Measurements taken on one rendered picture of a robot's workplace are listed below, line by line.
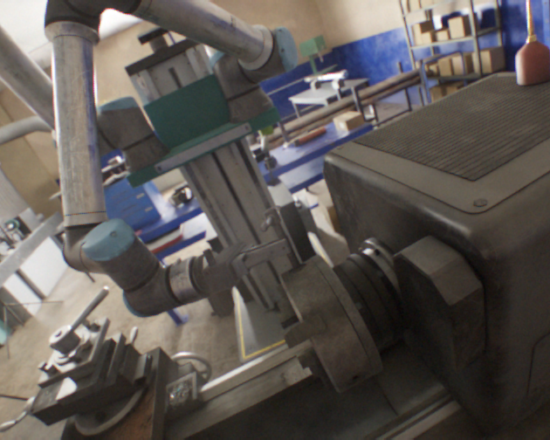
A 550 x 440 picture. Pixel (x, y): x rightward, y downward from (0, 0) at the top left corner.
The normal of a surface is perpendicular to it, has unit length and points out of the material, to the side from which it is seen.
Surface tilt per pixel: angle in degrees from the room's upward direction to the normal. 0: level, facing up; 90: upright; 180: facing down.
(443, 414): 48
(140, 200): 90
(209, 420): 0
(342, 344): 64
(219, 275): 71
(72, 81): 77
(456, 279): 42
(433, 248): 0
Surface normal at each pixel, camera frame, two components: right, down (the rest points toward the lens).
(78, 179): 0.42, -0.03
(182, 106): 0.20, 0.38
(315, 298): -0.22, -0.61
